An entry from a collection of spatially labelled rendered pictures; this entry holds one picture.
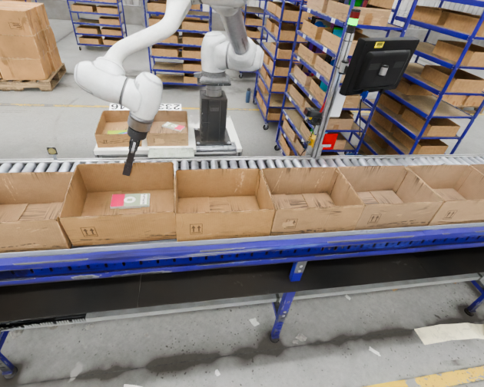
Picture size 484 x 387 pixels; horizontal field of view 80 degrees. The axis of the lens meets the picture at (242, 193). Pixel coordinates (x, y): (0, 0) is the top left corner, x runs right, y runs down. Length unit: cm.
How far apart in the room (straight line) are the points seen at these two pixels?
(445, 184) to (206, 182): 137
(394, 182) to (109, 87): 144
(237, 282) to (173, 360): 70
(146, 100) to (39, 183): 62
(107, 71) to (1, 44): 448
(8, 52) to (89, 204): 436
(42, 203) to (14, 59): 418
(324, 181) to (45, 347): 181
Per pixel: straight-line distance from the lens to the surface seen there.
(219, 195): 142
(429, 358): 235
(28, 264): 128
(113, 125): 242
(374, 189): 173
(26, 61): 554
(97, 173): 138
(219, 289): 140
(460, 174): 203
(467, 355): 252
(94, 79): 115
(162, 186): 140
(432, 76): 316
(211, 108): 204
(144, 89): 111
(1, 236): 131
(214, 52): 194
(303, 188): 151
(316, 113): 202
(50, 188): 149
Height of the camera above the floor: 179
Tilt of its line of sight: 39 degrees down
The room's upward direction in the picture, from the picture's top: 7 degrees clockwise
